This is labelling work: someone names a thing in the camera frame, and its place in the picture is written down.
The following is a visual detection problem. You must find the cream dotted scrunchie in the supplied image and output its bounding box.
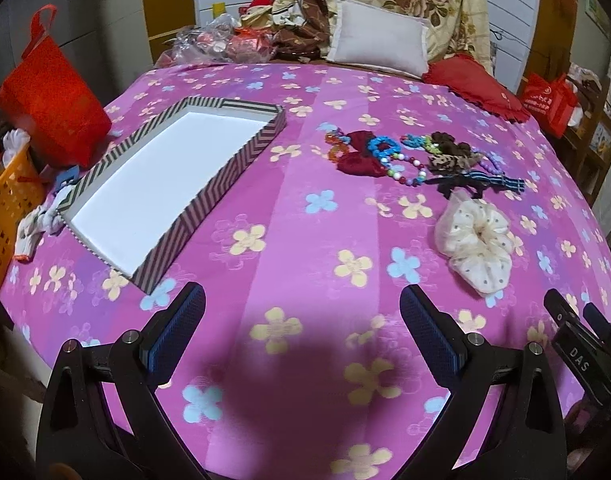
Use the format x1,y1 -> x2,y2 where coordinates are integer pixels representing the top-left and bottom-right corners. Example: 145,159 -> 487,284
435,190 -> 514,297

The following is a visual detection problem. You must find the navy striped ribbon bow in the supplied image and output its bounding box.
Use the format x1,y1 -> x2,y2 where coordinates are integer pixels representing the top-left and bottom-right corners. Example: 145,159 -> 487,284
427,170 -> 526,200

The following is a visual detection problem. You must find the multicolour bead bracelet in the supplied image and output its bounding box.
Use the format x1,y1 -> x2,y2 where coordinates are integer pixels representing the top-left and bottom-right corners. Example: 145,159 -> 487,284
379,152 -> 429,188

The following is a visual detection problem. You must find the blue bead bracelet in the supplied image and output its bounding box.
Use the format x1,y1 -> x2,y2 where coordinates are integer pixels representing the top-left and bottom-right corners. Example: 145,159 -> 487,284
367,135 -> 402,162

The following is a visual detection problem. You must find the wooden shelf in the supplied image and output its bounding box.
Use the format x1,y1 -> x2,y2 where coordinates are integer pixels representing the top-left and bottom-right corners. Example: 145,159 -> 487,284
555,64 -> 611,206

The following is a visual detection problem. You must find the red bag on shelf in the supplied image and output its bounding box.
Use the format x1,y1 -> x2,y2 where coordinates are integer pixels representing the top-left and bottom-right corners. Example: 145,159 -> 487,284
520,73 -> 578,139

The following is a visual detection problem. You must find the white work glove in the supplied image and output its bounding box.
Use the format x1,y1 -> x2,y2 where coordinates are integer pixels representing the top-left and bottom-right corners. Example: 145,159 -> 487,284
14,200 -> 64,262

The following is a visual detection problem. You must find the pink floral bed sheet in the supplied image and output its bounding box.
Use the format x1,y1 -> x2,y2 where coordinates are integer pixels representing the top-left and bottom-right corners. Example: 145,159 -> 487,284
0,64 -> 611,479

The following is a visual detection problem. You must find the striped white tray box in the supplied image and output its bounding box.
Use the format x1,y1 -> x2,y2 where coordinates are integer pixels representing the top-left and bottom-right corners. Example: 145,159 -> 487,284
59,96 -> 286,294

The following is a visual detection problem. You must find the orange plastic basket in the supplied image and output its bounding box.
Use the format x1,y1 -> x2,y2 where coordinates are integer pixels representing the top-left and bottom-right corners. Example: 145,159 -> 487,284
0,144 -> 46,286

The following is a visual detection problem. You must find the red heart pillow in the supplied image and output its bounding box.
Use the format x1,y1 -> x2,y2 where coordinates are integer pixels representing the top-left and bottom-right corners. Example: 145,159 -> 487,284
421,52 -> 531,122

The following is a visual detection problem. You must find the blue hair claw clip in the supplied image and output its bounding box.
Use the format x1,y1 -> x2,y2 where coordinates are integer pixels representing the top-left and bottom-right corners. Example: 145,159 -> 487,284
52,165 -> 81,195

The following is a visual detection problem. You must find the red gift bag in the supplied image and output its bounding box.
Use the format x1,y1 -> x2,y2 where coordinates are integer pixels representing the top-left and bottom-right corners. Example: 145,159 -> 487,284
0,4 -> 111,169

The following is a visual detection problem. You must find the white cushion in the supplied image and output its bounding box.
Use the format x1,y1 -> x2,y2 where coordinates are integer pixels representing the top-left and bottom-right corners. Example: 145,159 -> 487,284
326,0 -> 429,78

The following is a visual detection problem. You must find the santa plush toy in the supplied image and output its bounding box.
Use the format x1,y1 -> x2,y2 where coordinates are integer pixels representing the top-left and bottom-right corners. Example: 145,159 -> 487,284
239,0 -> 274,29

